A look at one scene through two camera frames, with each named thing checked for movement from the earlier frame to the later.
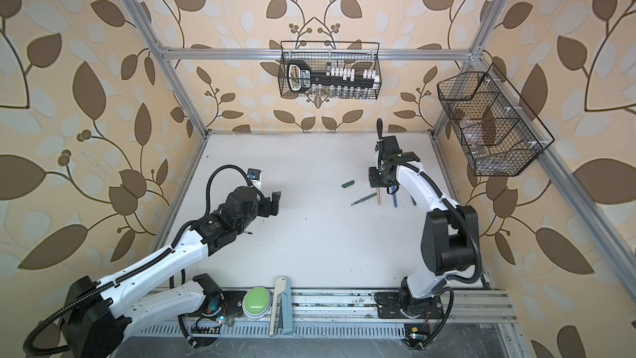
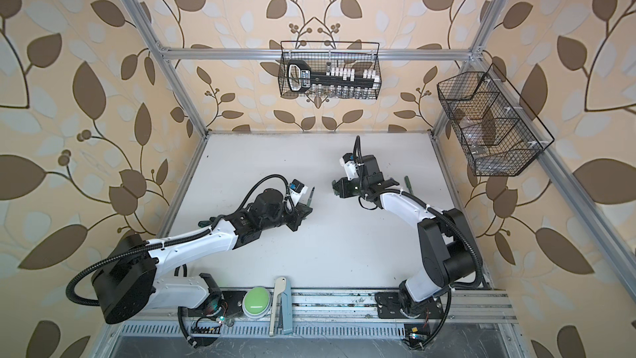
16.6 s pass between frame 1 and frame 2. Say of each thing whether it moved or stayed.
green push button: stayed
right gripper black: moved
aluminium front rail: stayed
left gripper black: moved
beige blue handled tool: stayed
